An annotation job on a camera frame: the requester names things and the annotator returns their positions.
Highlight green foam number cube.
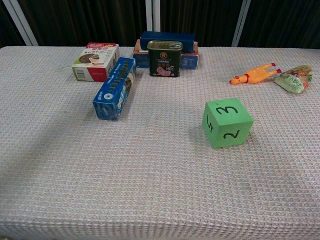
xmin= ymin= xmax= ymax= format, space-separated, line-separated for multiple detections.
xmin=201 ymin=97 xmax=255 ymax=149

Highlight long blue cookie box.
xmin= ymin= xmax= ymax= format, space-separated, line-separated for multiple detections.
xmin=92 ymin=56 xmax=138 ymax=122

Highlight beige waffle tablecloth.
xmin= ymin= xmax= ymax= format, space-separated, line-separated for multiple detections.
xmin=0 ymin=45 xmax=320 ymax=240

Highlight dark luncheon meat can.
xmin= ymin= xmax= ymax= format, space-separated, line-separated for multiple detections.
xmin=146 ymin=40 xmax=184 ymax=78

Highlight orange and blue box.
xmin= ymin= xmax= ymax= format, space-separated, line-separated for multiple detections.
xmin=132 ymin=39 xmax=200 ymax=70

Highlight dark blue plain box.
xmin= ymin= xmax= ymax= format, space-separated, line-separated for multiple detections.
xmin=139 ymin=30 xmax=196 ymax=54

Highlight red white cookie box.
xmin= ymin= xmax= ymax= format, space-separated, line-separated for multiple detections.
xmin=71 ymin=42 xmax=120 ymax=83

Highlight orange rubber chicken toy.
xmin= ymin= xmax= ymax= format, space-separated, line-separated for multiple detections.
xmin=229 ymin=62 xmax=283 ymax=86

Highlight green snack packet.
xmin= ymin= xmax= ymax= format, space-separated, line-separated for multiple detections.
xmin=273 ymin=64 xmax=314 ymax=95

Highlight white double partition post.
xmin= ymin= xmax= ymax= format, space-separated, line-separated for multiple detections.
xmin=145 ymin=0 xmax=161 ymax=33

